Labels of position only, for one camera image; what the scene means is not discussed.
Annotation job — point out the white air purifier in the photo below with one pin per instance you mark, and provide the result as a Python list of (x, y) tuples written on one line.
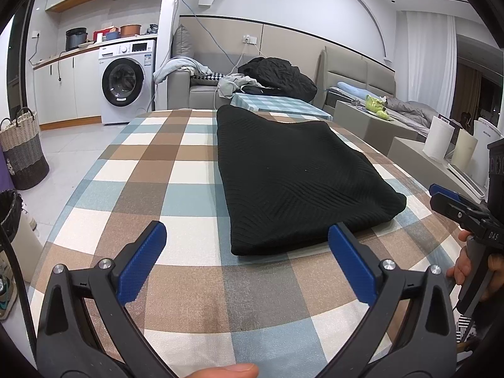
[(482, 145)]

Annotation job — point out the grey low counter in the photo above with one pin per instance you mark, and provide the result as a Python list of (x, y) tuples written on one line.
[(413, 165)]

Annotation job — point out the woven laundry basket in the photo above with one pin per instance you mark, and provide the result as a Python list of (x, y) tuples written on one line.
[(23, 153)]

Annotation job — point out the black cooking pot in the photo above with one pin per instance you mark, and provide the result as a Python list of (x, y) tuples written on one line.
[(76, 39)]

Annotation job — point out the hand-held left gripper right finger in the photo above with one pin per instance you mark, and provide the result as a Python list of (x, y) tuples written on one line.
[(352, 262)]

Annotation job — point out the white curtain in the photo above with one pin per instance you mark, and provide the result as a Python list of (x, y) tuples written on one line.
[(429, 67)]

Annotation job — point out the blue checkered small table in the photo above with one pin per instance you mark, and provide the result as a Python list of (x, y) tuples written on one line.
[(275, 104)]

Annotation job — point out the person's left hand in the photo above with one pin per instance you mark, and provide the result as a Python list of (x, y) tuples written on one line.
[(228, 372)]

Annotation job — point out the white wall socket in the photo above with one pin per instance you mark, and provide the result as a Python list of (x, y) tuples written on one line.
[(249, 39)]

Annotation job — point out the grey bedside cabinet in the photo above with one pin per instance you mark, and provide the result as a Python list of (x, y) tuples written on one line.
[(354, 126)]

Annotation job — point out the houndstooth pillow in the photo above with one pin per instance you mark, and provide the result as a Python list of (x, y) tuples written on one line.
[(206, 76)]

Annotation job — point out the person's right hand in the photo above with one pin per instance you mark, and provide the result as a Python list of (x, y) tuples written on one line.
[(458, 267)]

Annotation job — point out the grey upholstered bed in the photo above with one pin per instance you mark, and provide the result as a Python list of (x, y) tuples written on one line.
[(354, 67)]

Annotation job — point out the black puffer jacket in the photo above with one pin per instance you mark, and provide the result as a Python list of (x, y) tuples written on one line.
[(279, 76)]

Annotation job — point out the beige trash bin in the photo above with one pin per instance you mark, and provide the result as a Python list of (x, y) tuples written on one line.
[(19, 244)]

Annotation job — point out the light blue pillow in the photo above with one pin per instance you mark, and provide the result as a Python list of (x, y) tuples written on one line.
[(350, 88)]

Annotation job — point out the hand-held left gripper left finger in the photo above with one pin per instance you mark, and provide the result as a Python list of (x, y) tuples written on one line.
[(143, 262)]

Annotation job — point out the white paper towel roll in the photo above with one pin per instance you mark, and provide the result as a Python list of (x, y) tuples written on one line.
[(439, 138)]

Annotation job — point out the black knit sweater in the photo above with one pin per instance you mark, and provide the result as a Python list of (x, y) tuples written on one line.
[(295, 177)]

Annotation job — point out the checkered tablecloth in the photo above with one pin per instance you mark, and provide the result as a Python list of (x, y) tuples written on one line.
[(157, 173)]

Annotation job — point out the cream cylindrical container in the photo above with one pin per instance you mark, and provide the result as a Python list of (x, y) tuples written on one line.
[(464, 149)]

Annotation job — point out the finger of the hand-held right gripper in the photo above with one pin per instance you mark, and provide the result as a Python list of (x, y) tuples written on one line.
[(456, 216), (449, 193)]

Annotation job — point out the grey sofa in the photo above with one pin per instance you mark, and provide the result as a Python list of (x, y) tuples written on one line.
[(179, 90)]

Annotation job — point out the white sneaker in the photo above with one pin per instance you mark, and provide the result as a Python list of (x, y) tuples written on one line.
[(7, 299)]

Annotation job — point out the white washing machine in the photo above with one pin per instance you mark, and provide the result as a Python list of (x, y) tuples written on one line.
[(126, 82)]

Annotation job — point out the green toy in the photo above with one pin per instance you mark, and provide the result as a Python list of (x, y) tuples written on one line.
[(376, 106)]

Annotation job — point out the white kitchen cabinet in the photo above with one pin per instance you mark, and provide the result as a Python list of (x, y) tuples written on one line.
[(75, 90)]

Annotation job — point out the pale grey blanket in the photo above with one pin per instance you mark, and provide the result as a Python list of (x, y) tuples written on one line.
[(177, 67)]

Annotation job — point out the copper cooking pot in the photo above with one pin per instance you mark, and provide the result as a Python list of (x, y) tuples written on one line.
[(130, 30)]

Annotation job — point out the light grey clothes pile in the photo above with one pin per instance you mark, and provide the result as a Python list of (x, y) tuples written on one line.
[(232, 82)]

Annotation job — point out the black white patterned cloth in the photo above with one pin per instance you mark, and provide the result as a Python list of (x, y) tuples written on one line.
[(465, 328)]

